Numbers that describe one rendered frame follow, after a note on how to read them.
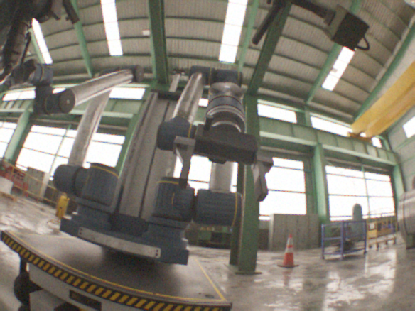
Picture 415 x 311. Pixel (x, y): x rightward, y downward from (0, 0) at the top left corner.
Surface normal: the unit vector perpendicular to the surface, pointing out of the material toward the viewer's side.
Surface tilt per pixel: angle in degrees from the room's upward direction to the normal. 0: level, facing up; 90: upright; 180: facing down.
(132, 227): 90
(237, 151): 156
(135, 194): 90
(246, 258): 90
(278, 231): 90
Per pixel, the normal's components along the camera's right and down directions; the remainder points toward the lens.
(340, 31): -0.07, 0.90
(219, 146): -0.08, 0.64
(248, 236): 0.09, -0.42
